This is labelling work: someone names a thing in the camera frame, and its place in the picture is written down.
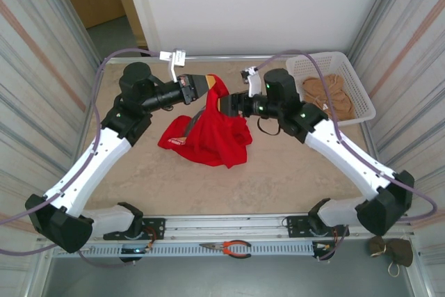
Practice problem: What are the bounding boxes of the thin black cable loop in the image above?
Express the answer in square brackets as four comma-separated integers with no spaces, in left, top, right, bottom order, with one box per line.
[256,115,282,137]

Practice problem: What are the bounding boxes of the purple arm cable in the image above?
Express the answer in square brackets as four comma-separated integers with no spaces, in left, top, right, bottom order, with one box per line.
[0,48,163,269]
[255,49,438,262]

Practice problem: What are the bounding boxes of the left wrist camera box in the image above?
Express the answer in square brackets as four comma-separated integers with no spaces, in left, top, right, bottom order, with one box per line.
[159,47,188,84]

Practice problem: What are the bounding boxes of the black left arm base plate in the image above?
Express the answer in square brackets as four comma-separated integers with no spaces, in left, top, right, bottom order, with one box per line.
[103,218,166,241]

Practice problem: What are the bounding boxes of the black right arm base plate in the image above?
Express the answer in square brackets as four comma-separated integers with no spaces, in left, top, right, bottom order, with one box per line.
[286,214,350,239]

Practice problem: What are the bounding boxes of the white door frame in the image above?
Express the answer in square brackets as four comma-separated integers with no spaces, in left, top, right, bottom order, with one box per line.
[120,0,164,57]

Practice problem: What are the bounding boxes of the red black wire bundle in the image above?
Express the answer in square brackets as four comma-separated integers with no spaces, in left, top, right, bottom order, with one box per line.
[143,226,156,253]
[325,229,339,252]

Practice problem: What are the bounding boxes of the small dark brown pouch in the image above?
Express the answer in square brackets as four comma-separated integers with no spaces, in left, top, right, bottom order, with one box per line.
[368,235,389,259]

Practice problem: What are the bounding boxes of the orange handled pliers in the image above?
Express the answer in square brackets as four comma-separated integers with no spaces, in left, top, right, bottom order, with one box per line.
[199,239,252,259]

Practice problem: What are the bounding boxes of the white slotted cable duct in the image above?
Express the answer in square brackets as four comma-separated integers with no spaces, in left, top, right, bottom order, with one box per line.
[51,243,337,259]

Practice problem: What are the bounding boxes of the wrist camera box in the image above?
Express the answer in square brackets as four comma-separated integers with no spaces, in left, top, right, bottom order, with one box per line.
[159,47,188,84]
[239,65,261,98]

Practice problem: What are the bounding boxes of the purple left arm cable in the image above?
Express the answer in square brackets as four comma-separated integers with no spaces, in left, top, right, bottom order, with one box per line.
[0,48,163,269]

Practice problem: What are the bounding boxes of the aluminium table edge rail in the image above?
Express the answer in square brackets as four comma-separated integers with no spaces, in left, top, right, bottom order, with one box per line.
[103,54,348,66]

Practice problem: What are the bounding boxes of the red t-shirt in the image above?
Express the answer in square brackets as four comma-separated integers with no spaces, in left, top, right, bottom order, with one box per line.
[157,73,254,170]

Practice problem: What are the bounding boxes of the tan crumpled cloth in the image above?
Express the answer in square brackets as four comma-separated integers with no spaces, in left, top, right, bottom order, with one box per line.
[300,72,356,122]

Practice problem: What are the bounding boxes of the large dark brown pouch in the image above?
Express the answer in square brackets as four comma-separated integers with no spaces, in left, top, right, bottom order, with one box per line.
[384,238,414,279]

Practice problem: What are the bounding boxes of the white perforated plastic basket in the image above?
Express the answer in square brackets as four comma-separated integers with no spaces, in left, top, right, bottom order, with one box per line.
[284,51,377,127]

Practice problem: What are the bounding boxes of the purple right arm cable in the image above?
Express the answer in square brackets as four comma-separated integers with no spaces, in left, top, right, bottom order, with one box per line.
[255,49,438,262]

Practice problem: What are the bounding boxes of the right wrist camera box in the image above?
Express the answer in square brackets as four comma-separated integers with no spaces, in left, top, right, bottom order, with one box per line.
[239,65,261,98]

